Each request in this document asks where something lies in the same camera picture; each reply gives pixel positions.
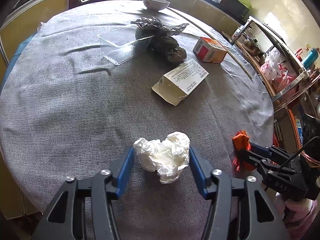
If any orange snack wrapper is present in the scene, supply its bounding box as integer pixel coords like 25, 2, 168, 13
232, 130, 256, 172

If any white tissue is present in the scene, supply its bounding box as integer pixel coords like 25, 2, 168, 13
133, 132, 190, 184

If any white rectangular carton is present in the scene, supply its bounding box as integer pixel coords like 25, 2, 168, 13
151, 59, 209, 106

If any orange medicine box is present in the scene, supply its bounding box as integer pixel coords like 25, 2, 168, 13
193, 37, 227, 64

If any clear plastic tray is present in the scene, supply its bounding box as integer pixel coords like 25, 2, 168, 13
98, 24, 154, 66

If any dark plastic bag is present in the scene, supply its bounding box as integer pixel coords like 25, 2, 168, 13
130, 16, 189, 65

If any right hand white glove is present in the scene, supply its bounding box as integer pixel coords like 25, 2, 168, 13
274, 192, 318, 239

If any metal storage shelf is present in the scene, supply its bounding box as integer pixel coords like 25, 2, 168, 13
228, 17, 319, 150

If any pink white plastic bag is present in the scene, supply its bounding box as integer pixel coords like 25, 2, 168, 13
260, 48, 297, 93

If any grey tablecloth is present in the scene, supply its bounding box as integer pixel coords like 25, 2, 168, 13
0, 0, 275, 240

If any steel pot on shelf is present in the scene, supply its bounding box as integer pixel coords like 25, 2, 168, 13
242, 35, 261, 56

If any long bamboo stick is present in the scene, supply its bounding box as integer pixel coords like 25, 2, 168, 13
166, 6, 254, 80

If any black microwave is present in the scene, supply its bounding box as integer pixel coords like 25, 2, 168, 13
212, 0, 249, 20

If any white ceramic bowl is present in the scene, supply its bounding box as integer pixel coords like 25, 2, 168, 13
142, 0, 170, 11

